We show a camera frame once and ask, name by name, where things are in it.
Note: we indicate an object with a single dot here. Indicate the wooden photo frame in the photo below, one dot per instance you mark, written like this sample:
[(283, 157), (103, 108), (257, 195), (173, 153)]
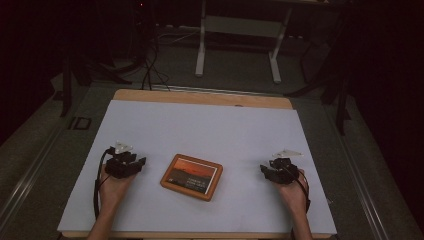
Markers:
[(192, 176)]

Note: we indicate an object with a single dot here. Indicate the white metal desk frame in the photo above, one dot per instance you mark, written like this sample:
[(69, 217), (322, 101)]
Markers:
[(240, 26)]

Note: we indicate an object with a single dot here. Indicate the wooden table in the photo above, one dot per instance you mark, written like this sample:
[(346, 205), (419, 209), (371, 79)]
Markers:
[(200, 98)]

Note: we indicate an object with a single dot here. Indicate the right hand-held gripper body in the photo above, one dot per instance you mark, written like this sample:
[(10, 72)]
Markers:
[(286, 170)]

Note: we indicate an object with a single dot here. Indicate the person's left hand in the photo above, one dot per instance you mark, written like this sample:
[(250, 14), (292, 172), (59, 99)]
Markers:
[(113, 188)]

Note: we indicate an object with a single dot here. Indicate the aluminium floor rail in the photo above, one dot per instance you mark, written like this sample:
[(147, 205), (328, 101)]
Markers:
[(30, 180), (363, 186)]

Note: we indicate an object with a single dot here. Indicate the black metal stand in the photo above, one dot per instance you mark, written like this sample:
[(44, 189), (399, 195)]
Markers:
[(68, 83), (340, 90)]

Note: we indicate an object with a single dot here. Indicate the person's right hand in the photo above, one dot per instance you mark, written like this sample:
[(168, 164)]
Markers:
[(293, 195)]

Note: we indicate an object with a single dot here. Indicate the white table mat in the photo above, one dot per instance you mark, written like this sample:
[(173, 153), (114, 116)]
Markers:
[(206, 133)]

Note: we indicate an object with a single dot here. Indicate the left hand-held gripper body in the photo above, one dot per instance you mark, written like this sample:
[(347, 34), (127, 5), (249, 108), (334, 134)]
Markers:
[(118, 166)]

